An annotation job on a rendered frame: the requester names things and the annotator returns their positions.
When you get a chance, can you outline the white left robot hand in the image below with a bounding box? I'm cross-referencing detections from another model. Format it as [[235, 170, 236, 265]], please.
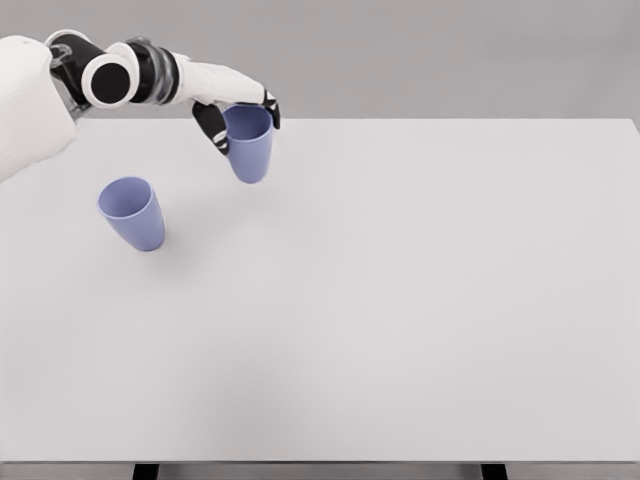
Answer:
[[190, 60, 282, 157]]

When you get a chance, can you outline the blue plastic cup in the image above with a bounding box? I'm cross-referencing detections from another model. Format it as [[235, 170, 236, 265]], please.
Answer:
[[97, 176, 166, 255], [221, 103, 275, 185]]

